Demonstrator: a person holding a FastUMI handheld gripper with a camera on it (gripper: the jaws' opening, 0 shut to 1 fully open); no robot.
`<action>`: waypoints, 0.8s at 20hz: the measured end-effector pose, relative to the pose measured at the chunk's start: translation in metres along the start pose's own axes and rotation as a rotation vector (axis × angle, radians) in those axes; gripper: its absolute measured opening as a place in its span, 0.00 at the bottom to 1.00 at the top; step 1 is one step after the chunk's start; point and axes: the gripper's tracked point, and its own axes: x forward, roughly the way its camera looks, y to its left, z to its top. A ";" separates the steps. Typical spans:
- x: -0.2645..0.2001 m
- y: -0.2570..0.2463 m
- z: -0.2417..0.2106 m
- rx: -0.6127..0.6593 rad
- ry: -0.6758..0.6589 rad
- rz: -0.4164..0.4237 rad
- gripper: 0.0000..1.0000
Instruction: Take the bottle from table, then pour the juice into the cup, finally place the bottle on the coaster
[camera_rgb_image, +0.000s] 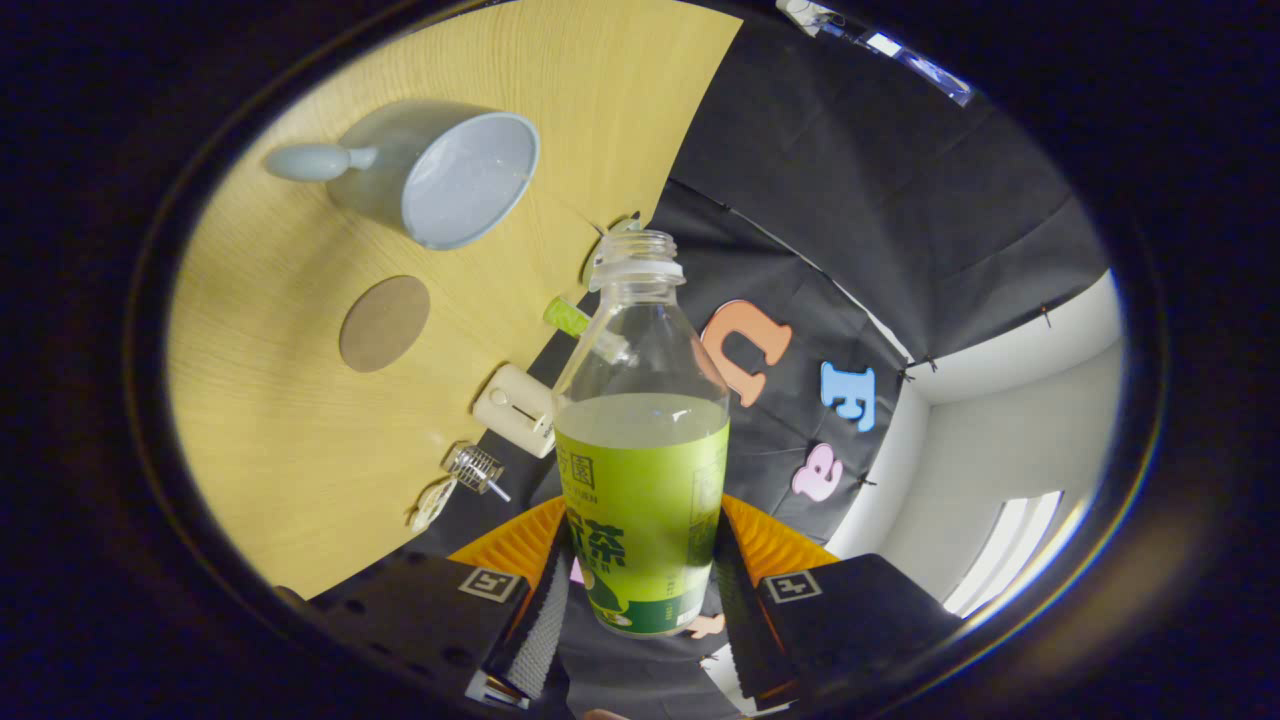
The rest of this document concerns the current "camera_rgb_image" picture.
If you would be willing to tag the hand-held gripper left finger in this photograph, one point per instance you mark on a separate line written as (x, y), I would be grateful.
(545, 620)

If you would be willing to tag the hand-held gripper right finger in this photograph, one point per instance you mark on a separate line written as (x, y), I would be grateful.
(740, 620)

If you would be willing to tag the green label juice bottle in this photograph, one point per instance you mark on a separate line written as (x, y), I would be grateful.
(640, 500)

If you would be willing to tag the round brown coaster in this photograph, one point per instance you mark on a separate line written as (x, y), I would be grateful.
(385, 323)

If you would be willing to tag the pale blue cup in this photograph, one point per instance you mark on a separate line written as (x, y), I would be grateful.
(470, 180)

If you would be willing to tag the small white capped bottle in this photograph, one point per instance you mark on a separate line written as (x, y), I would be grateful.
(565, 315)

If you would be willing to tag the pale straw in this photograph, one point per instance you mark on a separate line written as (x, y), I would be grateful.
(498, 490)

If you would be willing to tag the white divided tray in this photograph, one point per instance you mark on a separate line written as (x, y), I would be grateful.
(432, 505)

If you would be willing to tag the metal mesh holder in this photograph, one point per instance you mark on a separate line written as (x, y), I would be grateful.
(472, 467)

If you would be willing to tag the white toaster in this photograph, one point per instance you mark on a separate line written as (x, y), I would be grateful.
(510, 405)

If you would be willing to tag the ceiling light panel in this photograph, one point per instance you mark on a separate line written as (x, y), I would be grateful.
(1005, 550)

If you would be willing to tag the wooden table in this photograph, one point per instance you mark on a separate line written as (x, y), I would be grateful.
(260, 440)

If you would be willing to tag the pale green plate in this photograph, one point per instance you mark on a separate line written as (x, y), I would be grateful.
(590, 268)

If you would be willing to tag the black backdrop cloth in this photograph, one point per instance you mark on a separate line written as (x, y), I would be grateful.
(850, 180)

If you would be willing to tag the computer monitor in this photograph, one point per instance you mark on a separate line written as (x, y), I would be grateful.
(925, 68)

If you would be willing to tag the white side desk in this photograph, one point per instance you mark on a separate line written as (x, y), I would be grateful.
(812, 14)

